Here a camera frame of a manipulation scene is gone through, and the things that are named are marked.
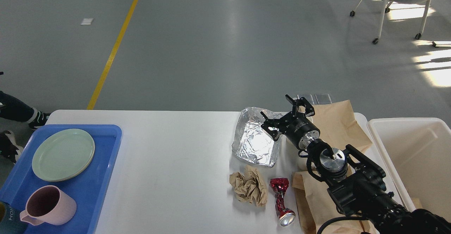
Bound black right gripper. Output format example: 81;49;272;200
260;94;320;149

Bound aluminium foil tray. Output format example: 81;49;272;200
231;107;282;168

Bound green plate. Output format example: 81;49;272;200
32;129;95;182

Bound pink mug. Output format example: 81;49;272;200
19;185;77;226

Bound dark teal mug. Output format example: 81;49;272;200
0;201;28;234

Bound pink plate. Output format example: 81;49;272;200
51;149;95;181

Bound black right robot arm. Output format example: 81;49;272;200
261;95;451;234

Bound grey floor outlet plate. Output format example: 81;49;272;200
296;94;333;105

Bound brown paper bag upper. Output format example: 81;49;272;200
309;100;372;153

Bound brown paper bag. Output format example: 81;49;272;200
309;100;372;153
291;171;378;234

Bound crumpled brown paper ball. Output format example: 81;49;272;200
229;165;268;207

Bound brown paper bag lower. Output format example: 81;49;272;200
291;171;378;234

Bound crushed red soda can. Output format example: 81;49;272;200
270;177;296;227

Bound white plastic bin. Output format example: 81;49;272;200
367;117;451;221

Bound blue plastic tray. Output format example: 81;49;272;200
0;124;122;234

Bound black green sneaker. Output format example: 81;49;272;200
0;130;24;164
28;111;51;131

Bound person leg dark jeans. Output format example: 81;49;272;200
0;91;38;123

